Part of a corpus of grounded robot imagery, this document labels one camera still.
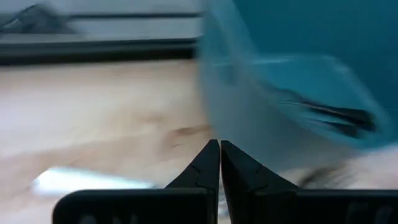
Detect white-handled silver fork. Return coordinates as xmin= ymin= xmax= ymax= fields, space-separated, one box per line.
xmin=30 ymin=166 xmax=156 ymax=198

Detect dark teal deep bin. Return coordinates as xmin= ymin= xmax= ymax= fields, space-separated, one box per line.
xmin=197 ymin=0 xmax=398 ymax=170

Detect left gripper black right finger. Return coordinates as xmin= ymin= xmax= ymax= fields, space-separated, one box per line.
xmin=220 ymin=139 xmax=398 ymax=224

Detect black aluminium table frame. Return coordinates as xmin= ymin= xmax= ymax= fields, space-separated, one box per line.
xmin=0 ymin=36 xmax=200 ymax=67

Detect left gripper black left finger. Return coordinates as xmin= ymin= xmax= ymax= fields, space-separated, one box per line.
xmin=52 ymin=139 xmax=221 ymax=224

